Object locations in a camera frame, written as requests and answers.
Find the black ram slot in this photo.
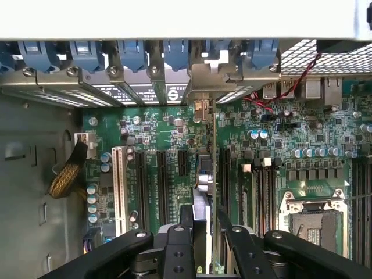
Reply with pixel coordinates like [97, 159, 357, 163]
[253, 158, 274, 235]
[237, 162, 254, 228]
[350, 159, 372, 269]

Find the long black expansion slot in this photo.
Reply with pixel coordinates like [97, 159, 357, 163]
[135, 151, 151, 231]
[219, 147, 233, 216]
[156, 150, 170, 226]

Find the silver cpu socket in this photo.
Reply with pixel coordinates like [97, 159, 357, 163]
[278, 188, 350, 260]

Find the white expansion slot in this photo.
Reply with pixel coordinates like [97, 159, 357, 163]
[111, 145, 128, 238]

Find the short black expansion slot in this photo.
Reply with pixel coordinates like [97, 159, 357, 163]
[177, 150, 189, 177]

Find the thin metal locking lever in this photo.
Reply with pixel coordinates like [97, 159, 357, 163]
[345, 194, 372, 202]

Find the green motherboard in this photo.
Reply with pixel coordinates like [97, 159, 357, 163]
[82, 77, 372, 279]

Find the white power connector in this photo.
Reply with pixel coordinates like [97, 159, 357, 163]
[74, 131, 98, 159]

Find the silver usb port block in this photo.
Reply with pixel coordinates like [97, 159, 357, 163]
[262, 78, 295, 100]

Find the grey metal pc case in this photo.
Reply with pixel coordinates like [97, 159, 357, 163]
[0, 0, 372, 279]

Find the silver perforated slot cover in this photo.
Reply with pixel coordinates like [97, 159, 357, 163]
[77, 68, 123, 107]
[147, 65, 169, 106]
[108, 65, 148, 106]
[34, 70, 91, 109]

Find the silver rear port block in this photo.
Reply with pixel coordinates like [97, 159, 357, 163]
[303, 77, 323, 100]

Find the silver network port block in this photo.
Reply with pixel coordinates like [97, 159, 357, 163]
[323, 76, 343, 108]

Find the blue slot retention clip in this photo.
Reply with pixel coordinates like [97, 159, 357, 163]
[117, 40, 148, 73]
[69, 40, 106, 74]
[17, 40, 61, 74]
[0, 41, 16, 77]
[249, 39, 280, 71]
[162, 40, 190, 73]

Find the black header connector with wires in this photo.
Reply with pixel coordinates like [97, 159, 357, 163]
[82, 227, 103, 254]

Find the yellow black braided cable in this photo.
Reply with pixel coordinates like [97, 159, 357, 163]
[47, 138, 89, 200]

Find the red and black wire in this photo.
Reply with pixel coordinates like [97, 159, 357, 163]
[242, 52, 323, 113]

